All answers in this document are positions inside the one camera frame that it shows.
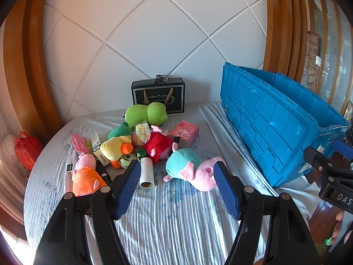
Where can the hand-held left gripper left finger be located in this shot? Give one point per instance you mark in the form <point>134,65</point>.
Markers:
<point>128,187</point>

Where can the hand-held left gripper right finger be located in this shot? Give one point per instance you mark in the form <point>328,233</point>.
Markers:
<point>226,190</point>

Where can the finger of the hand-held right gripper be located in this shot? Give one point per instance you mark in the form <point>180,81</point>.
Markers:
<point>317,160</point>
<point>344,150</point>

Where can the yellow duck plush green hat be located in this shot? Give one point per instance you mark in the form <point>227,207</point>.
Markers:
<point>113,149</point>

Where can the pig plush red dress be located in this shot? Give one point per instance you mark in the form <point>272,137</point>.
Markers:
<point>158,145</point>

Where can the pink tissue pack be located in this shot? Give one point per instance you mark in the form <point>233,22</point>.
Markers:
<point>184,131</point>

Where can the blue plastic crate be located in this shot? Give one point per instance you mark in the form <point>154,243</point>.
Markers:
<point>262,110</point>

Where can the person's right hand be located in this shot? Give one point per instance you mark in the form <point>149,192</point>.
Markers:
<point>337,226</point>

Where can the white cardboard tube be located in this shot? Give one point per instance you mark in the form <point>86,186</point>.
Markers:
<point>146,171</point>

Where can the black cylindrical item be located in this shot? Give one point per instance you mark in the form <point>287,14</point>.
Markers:
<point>103,172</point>

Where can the pig plush orange dress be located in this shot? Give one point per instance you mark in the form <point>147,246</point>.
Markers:
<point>85,179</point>

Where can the pig plush teal dress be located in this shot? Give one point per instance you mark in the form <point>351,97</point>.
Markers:
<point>182,158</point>

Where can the yellow green snack packet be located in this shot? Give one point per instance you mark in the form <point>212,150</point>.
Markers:
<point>142,132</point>

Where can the white green carton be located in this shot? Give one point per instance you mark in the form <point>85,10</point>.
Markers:
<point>95,140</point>

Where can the striped white bed sheet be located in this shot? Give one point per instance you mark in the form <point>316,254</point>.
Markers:
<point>171,226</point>

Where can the small white green box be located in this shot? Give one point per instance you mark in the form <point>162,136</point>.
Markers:
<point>71,162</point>

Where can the pink flat packet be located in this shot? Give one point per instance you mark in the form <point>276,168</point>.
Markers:
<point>80,142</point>

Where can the light green plush toy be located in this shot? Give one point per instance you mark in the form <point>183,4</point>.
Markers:
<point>140,114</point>

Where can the patterned glass door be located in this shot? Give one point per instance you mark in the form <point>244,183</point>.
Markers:
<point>333,47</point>

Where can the black gift box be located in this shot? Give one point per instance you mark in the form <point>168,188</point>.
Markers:
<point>176,93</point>

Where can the red handbag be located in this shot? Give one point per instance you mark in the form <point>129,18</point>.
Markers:
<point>27,151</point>

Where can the wooden headboard post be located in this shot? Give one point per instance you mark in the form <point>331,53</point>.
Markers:
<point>281,19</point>
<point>27,60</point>

